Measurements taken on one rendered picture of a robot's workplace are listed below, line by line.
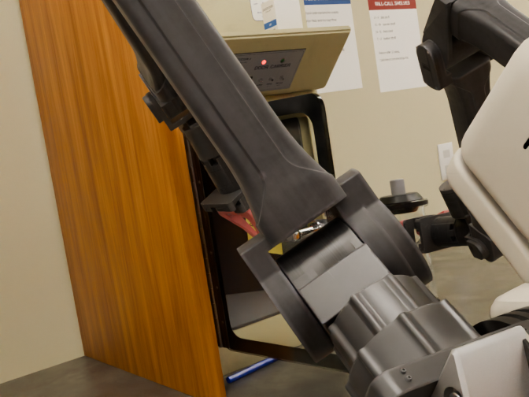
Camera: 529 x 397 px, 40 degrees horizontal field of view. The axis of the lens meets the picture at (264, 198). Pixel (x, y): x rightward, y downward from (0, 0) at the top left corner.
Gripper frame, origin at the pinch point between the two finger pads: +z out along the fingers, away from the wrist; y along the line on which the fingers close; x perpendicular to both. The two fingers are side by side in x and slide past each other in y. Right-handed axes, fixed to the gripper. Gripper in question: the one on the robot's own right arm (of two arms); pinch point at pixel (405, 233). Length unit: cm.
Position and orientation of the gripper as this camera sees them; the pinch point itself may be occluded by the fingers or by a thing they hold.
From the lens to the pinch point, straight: 145.8
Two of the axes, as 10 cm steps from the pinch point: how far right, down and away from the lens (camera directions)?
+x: 1.6, 9.9, 0.1
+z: -5.8, 0.8, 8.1
